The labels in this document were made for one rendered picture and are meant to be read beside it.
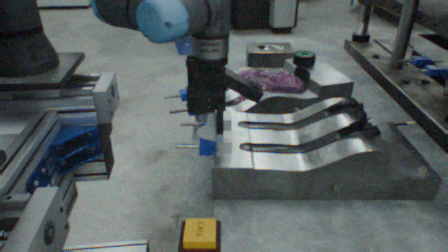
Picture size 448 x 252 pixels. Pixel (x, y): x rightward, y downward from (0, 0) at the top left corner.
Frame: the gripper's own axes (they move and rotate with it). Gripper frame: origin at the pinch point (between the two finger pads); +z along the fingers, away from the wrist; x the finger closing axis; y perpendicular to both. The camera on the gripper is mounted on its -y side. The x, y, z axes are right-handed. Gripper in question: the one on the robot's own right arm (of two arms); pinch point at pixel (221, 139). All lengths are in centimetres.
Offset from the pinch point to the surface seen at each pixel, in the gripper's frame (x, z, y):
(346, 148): 5.7, -1.3, -27.0
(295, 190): 8.2, 8.3, -16.6
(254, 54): -78, 5, -14
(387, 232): 17.8, 11.0, -33.6
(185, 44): -341, 78, 44
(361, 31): -120, 6, -74
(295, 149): -0.7, 3.2, -17.7
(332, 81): -35.3, -0.1, -35.2
